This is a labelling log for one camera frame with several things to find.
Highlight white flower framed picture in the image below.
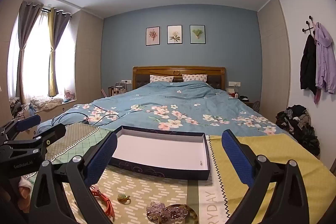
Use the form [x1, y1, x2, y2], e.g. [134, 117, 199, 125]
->
[167, 25, 183, 44]

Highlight green lattice blanket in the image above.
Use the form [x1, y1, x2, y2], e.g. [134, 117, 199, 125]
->
[45, 122, 116, 164]

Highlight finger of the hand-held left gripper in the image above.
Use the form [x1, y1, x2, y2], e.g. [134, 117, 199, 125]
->
[0, 123, 67, 159]
[0, 114, 42, 141]

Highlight pile of dark clothes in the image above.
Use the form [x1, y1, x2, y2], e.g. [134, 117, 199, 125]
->
[275, 105, 321, 157]

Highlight bed with floral blue duvet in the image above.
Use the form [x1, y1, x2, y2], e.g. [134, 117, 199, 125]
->
[37, 81, 298, 143]

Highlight yellow and grey curtain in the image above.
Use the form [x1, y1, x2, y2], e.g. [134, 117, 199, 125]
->
[48, 7, 71, 97]

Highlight dark bedside table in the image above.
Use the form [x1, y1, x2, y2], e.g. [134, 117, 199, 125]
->
[240, 95, 254, 107]

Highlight tortoiseshell bangle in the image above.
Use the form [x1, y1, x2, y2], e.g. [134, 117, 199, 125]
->
[157, 204, 200, 224]

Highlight green leaf framed picture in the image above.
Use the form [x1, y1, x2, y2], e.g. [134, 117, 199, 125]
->
[190, 25, 206, 44]

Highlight black cable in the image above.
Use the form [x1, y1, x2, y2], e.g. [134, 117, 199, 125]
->
[93, 114, 120, 127]
[51, 112, 89, 126]

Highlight orange smart watch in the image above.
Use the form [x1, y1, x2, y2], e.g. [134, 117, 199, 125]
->
[89, 185, 115, 218]

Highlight wooden headboard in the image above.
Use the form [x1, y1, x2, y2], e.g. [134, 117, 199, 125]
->
[133, 66, 227, 90]

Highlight beige wardrobe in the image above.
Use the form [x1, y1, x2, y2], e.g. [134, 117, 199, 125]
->
[74, 12, 105, 105]
[257, 0, 291, 125]

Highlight dotted white pillow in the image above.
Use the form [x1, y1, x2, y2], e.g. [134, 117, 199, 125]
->
[182, 74, 209, 82]
[150, 75, 174, 83]

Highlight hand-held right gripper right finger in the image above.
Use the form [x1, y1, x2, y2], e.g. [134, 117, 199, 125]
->
[221, 130, 309, 224]

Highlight dark blue cardboard tray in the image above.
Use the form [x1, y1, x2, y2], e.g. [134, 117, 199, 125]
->
[108, 125, 212, 181]

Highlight pink flower framed picture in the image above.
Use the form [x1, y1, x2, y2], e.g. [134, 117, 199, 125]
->
[146, 27, 160, 46]

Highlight purple jacket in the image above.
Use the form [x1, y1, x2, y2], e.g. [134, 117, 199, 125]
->
[314, 22, 336, 105]

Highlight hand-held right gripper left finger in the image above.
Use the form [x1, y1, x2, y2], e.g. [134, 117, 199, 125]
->
[31, 132, 118, 224]

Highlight black wall coat rack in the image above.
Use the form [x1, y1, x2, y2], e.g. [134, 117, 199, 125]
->
[304, 15, 320, 36]

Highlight pile of light laundry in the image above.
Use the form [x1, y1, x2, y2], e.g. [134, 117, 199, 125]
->
[30, 97, 64, 111]

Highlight clear lilac bead bracelet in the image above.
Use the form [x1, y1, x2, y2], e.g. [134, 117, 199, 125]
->
[146, 202, 166, 215]

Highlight black jacket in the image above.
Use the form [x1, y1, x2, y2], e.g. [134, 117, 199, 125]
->
[300, 34, 318, 96]

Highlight bedside clutter of bottles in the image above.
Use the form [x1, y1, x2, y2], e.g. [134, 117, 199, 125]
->
[106, 81, 127, 96]

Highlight person's left hand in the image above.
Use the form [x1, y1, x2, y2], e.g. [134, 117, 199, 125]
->
[18, 176, 34, 199]

